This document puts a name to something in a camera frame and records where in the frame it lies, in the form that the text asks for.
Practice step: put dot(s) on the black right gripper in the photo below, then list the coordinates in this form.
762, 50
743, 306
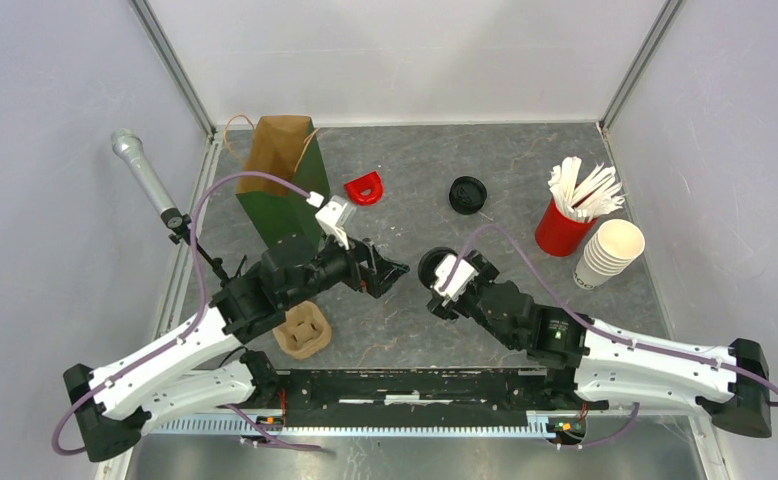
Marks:
446, 308

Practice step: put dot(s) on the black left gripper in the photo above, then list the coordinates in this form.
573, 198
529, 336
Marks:
374, 278

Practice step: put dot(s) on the black coffee cup lid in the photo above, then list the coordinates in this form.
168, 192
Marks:
430, 260

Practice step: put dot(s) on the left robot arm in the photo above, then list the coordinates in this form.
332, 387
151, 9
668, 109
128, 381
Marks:
114, 406

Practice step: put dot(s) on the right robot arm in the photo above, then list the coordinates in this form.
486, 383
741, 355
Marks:
588, 360

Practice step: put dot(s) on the brown cardboard cup carrier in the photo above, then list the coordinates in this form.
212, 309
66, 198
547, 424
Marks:
304, 332

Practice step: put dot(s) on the red plastic cup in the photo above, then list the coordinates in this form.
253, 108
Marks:
559, 236

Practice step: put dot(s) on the stack of black lids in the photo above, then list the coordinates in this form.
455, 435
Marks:
467, 195

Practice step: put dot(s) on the stack of white paper cups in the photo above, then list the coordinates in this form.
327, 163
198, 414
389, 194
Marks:
613, 247

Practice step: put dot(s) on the green paper bag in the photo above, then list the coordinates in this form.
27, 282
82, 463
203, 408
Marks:
285, 147

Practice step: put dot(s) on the silver microphone on stand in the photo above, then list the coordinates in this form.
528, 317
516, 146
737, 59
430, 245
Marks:
129, 148

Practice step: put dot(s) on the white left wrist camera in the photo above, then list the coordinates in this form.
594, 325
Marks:
331, 216

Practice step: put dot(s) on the red plastic ring tool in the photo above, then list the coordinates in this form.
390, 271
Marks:
365, 190

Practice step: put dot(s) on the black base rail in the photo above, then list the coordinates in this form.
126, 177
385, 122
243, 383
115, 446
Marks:
385, 398

